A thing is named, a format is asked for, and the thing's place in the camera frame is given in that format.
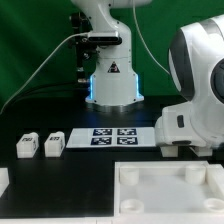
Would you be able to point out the white square tabletop part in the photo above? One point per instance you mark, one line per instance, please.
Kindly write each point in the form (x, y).
(180, 187)

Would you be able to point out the black mounted camera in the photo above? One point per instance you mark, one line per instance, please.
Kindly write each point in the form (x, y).
(102, 38)

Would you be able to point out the white left obstacle block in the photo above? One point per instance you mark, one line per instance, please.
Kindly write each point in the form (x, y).
(4, 180)

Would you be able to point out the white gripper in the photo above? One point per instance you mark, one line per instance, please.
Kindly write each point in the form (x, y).
(173, 128)

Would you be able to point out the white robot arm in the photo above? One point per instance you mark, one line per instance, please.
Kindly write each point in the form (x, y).
(195, 66)

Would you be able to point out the white obstacle block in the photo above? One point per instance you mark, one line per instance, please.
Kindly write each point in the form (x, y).
(4, 180)
(215, 179)

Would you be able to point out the white right obstacle block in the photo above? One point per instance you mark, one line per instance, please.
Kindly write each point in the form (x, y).
(215, 179)

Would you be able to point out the white marker sheet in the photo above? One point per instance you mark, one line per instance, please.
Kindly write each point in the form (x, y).
(111, 137)

